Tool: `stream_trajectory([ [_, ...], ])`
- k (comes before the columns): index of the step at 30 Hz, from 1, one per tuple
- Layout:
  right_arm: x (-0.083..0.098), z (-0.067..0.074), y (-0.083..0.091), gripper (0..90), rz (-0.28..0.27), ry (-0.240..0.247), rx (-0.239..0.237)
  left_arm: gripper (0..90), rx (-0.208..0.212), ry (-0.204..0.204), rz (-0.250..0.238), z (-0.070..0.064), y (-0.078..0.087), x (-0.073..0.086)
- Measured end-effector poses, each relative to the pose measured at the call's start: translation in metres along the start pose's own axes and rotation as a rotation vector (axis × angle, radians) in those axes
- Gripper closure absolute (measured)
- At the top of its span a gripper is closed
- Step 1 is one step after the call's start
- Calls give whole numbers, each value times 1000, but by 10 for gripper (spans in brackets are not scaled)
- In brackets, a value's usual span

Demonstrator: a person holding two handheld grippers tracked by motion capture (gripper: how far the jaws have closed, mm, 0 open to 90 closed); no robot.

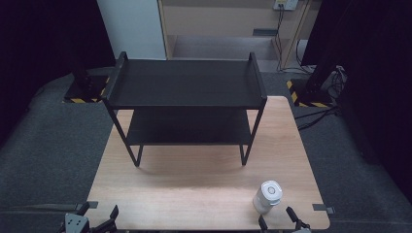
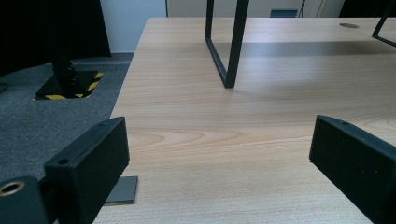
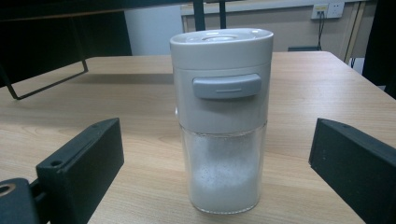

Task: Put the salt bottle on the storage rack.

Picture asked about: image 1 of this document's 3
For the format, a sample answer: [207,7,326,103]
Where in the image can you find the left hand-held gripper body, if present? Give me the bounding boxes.
[63,212,90,233]

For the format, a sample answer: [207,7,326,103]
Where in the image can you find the white cylindrical bottle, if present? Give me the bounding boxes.
[252,180,284,215]

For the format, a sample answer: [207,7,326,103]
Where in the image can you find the black two-tier metal rack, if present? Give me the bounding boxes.
[101,50,268,168]

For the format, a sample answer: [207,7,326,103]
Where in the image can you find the grey tape strip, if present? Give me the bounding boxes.
[18,200,99,212]
[312,203,336,216]

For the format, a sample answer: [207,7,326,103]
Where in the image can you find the black stand base striped tape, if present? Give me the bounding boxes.
[61,61,111,105]
[286,62,335,109]

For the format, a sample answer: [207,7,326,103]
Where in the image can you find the dark curtain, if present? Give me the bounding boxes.
[0,0,117,144]
[300,0,412,203]

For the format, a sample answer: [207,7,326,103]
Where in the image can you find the white panel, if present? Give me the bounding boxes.
[96,0,168,61]

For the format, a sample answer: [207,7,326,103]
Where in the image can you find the light wooden shelf unit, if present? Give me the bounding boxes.
[156,0,314,73]

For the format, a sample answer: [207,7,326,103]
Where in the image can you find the white power strip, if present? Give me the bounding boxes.
[272,0,299,12]

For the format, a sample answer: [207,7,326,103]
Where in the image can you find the black floor cables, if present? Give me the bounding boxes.
[292,105,343,132]

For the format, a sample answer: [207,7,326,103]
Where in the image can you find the tangled cable bundle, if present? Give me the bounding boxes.
[322,65,349,100]

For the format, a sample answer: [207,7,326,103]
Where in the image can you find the black power cable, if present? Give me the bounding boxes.
[274,4,314,75]

